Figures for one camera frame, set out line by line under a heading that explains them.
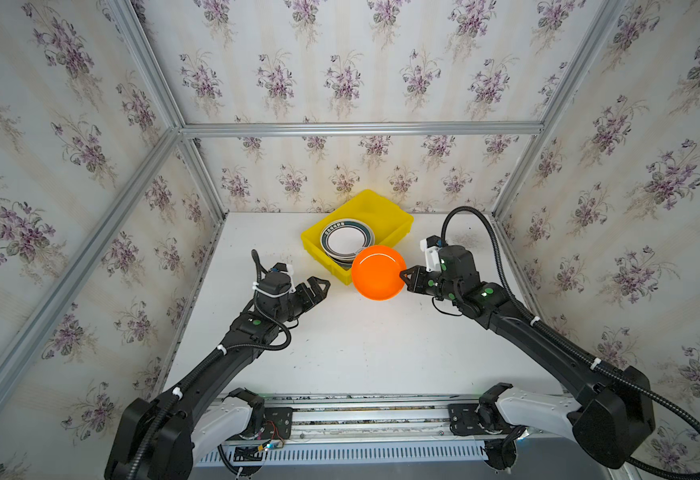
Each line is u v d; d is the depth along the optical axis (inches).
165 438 15.1
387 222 43.0
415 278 26.6
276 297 23.9
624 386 15.6
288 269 30.1
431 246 27.8
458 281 22.9
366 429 28.8
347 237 41.4
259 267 28.5
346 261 36.2
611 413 14.9
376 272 31.4
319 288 28.8
